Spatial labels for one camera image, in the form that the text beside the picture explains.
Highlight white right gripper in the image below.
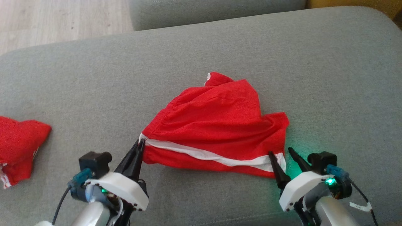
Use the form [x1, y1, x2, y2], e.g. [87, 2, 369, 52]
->
[268, 147, 334, 212]

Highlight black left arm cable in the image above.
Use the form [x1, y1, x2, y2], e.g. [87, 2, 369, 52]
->
[52, 168, 93, 225]

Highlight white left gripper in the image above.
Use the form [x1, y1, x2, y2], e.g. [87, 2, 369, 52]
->
[85, 139, 150, 212]

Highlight large grey sofa seat cushion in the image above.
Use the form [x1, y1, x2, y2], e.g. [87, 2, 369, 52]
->
[0, 6, 402, 226]

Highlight large yellow sofa back cushion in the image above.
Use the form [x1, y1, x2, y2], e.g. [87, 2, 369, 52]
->
[306, 0, 402, 20]

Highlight red shirt with white sleeves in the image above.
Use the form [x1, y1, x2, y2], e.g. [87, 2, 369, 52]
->
[0, 116, 52, 189]

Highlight red shorts with white stripe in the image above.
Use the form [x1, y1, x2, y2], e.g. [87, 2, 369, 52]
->
[139, 72, 290, 179]

